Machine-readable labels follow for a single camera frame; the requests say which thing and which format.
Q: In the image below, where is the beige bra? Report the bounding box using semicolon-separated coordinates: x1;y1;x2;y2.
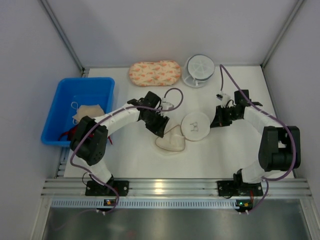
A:
70;101;105;125

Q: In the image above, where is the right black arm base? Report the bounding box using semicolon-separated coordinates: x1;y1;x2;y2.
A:
217;180;264;198

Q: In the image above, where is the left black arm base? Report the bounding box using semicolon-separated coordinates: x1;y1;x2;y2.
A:
85;180;130;197

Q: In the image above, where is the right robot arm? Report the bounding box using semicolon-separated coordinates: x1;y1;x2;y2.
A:
210;89;301;186

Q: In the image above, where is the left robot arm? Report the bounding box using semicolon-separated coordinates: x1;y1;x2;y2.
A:
70;91;174;186

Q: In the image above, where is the white mesh cylinder bag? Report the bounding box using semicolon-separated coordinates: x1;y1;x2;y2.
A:
181;54;216;88

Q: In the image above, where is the floral laundry bag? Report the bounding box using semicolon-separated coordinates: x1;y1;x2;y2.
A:
128;60;182;87

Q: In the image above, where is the red garment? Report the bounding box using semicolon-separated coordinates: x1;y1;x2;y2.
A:
57;125;100;147

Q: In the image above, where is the blue plastic bin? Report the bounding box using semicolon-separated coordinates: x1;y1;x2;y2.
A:
41;77;115;147

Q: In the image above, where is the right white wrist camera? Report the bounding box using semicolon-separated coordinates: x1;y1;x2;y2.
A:
216;91;233;108

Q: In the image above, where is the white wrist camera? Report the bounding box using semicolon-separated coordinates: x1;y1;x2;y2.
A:
159;98;175;117
216;91;233;108

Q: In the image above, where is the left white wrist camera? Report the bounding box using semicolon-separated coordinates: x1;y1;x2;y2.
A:
159;98;175;117

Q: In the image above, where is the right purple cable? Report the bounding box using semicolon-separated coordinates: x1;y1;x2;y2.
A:
219;64;297;215

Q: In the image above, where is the purple cable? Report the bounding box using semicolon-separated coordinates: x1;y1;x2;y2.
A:
219;64;297;215
69;87;185;214

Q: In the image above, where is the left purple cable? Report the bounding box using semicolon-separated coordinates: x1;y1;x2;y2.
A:
69;87;185;214

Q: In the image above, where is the aluminium mounting rail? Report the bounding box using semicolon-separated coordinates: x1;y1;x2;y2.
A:
41;178;312;199

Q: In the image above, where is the slotted cable duct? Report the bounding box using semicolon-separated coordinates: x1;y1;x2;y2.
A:
51;198;252;209

